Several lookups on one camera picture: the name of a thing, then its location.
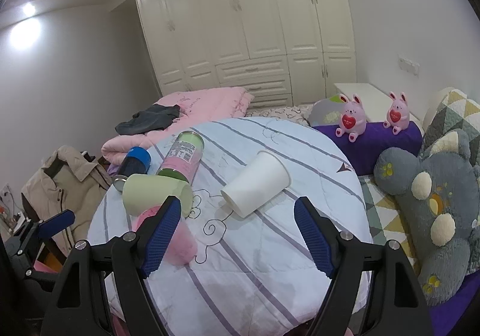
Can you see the white wall switch panel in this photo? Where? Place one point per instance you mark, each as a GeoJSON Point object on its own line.
{"type": "Point", "coordinates": [409, 66]}

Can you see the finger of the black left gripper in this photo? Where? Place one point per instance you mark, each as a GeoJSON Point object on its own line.
{"type": "Point", "coordinates": [24, 246]}

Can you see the purple cushion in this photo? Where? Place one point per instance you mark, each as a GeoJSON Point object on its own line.
{"type": "Point", "coordinates": [363, 153]}

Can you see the pink translucent plastic cup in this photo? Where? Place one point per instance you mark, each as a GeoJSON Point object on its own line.
{"type": "Point", "coordinates": [182, 247]}

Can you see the left pink bunny plush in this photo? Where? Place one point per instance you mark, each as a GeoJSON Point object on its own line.
{"type": "Point", "coordinates": [352, 120]}

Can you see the triangle pattern quilt pillow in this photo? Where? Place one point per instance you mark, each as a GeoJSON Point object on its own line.
{"type": "Point", "coordinates": [455, 111]}

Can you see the white paper cup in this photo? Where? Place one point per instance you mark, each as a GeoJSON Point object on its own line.
{"type": "Point", "coordinates": [259, 182]}

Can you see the pink bunny plush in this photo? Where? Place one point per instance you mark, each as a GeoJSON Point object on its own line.
{"type": "Point", "coordinates": [398, 115]}
{"type": "Point", "coordinates": [352, 120]}

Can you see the right pink bunny plush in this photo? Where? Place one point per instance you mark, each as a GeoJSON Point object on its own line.
{"type": "Point", "coordinates": [398, 115]}

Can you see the beige jacket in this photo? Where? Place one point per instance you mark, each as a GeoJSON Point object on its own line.
{"type": "Point", "coordinates": [66, 181]}

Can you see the light green paper cup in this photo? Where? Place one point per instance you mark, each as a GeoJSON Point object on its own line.
{"type": "Point", "coordinates": [142, 192]}

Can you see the pink folded quilt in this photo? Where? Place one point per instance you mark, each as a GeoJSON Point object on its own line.
{"type": "Point", "coordinates": [196, 107]}

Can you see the grey green plush pillow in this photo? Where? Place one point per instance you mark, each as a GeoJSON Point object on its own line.
{"type": "Point", "coordinates": [325, 112]}

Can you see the grey paw plush pillow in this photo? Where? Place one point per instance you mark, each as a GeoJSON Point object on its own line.
{"type": "Point", "coordinates": [438, 196]}

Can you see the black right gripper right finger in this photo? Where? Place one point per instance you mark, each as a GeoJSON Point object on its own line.
{"type": "Point", "coordinates": [395, 304]}

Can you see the white bedside table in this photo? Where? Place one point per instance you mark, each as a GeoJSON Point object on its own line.
{"type": "Point", "coordinates": [375, 102]}

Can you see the black blue metal can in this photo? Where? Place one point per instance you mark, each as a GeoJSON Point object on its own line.
{"type": "Point", "coordinates": [136, 161]}

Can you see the pink green cylindrical canister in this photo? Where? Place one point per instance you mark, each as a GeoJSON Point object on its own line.
{"type": "Point", "coordinates": [183, 158]}

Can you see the white striped table cloth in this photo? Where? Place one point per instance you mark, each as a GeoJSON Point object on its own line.
{"type": "Point", "coordinates": [254, 275]}

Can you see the dark grey garment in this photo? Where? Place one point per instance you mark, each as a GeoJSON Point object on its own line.
{"type": "Point", "coordinates": [155, 117]}

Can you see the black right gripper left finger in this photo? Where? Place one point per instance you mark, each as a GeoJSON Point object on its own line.
{"type": "Point", "coordinates": [79, 304]}

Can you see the cream white wardrobe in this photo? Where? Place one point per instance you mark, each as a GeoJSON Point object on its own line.
{"type": "Point", "coordinates": [284, 52]}

